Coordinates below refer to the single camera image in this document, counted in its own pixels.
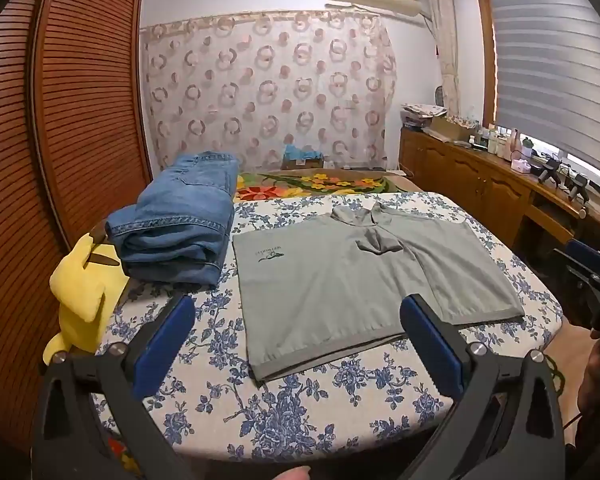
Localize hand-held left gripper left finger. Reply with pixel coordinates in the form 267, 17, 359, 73
31, 294, 197, 480

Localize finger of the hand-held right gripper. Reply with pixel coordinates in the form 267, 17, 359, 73
554, 239, 600, 282

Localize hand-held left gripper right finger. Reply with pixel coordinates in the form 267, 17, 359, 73
399, 294, 567, 480

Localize grey pants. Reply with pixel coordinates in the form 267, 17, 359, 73
231, 201, 526, 382

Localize black handheld device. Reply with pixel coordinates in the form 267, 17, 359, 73
538, 157, 564, 187
566, 175, 592, 207

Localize yellow plush toy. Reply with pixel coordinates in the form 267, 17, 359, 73
44, 225, 126, 365

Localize folded blue jeans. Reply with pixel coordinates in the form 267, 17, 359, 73
105, 151, 242, 290

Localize blue floral bed sheet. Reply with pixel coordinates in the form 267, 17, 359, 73
92, 191, 565, 462

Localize cluster of toiletry bottles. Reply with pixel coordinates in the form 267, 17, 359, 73
467, 124, 537, 162

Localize wooden cabinet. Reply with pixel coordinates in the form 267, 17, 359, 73
399, 127, 600, 261

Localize cardboard box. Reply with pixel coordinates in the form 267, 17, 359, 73
429, 116, 475, 142

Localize grey window blind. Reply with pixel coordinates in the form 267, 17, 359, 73
487, 0, 600, 181

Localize colourful flowered blanket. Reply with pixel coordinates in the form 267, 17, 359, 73
234, 169, 423, 203

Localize stack of folded cloths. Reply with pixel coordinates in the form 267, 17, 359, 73
401, 102, 448, 127

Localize teal packet on box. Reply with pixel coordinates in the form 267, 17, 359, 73
282, 142, 326, 171

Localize wooden louvered wardrobe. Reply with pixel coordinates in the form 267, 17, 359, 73
0, 0, 153, 456

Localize beige drape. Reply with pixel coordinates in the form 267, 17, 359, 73
426, 0, 462, 113

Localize patterned lace curtain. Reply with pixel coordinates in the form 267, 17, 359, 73
140, 10, 398, 173

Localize wooden window frame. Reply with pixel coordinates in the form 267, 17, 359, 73
474, 0, 502, 133

